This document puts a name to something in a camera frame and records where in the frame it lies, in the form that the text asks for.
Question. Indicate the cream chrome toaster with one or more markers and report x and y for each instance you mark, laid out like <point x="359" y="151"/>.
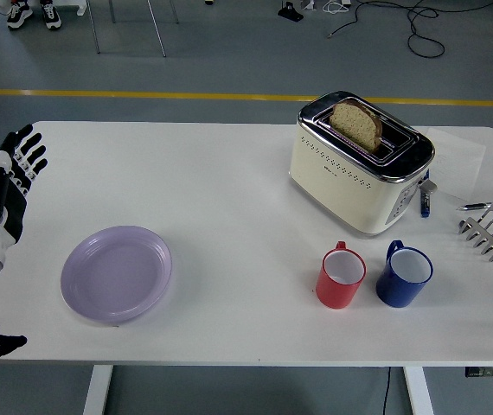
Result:
<point x="337" y="190"/>

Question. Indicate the red mug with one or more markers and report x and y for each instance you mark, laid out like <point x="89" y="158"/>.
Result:
<point x="337" y="291"/>

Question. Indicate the white furniture base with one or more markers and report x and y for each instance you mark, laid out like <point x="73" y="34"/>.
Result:
<point x="78" y="5"/>

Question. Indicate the black ballpoint pen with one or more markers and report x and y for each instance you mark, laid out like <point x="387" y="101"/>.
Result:
<point x="488" y="204"/>

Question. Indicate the brown bread slice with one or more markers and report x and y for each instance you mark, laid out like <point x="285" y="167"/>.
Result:
<point x="354" y="125"/>

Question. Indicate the white table leg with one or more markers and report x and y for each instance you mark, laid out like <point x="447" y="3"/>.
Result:
<point x="419" y="391"/>
<point x="97" y="389"/>

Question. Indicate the person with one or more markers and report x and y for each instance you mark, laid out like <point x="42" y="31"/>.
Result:
<point x="49" y="15"/>

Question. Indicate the blue marker pen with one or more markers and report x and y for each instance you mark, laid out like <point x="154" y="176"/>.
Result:
<point x="425" y="207"/>

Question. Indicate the metal chair frame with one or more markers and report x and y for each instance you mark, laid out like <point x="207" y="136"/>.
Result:
<point x="156" y="30"/>

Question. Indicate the metal toast rack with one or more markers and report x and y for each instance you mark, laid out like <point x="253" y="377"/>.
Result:
<point x="491" y="233"/>

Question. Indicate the black floor device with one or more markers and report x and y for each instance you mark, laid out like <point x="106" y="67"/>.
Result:
<point x="290" y="10"/>

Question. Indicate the blue mug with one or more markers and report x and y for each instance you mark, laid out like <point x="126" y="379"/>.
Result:
<point x="398" y="291"/>

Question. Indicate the purple plastic plate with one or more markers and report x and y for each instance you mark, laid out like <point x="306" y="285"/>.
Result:
<point x="114" y="276"/>

